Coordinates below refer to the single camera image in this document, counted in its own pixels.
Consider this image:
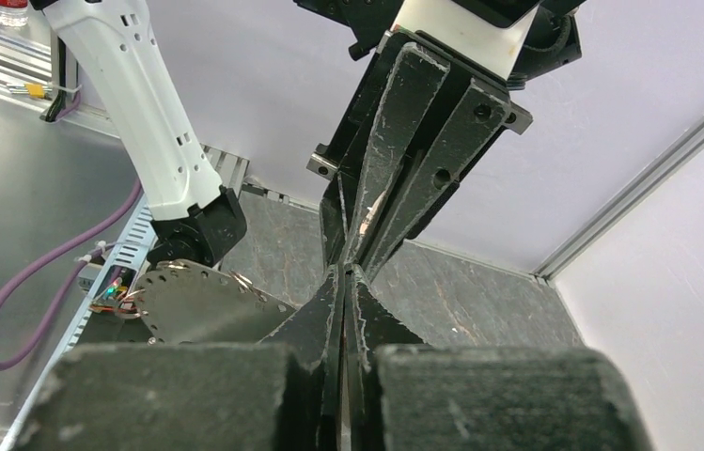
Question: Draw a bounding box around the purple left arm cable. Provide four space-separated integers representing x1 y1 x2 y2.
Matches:
0 89 144 373

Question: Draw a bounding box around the aluminium frame rail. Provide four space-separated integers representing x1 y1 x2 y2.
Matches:
532 115 704 280

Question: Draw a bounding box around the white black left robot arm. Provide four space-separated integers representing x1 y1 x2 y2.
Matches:
33 1 542 277

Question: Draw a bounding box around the white slotted cable duct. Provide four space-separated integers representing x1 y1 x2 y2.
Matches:
0 146 250 451

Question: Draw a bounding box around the clear plastic bottle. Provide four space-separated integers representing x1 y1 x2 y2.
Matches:
0 0 29 28

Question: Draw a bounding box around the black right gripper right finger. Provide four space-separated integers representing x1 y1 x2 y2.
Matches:
346 266 652 450

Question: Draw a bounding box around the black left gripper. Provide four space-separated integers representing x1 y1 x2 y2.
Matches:
317 29 532 279

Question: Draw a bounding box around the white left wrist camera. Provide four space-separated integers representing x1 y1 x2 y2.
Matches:
376 0 540 81

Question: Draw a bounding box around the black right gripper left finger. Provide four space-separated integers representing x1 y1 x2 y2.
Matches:
11 264 345 451

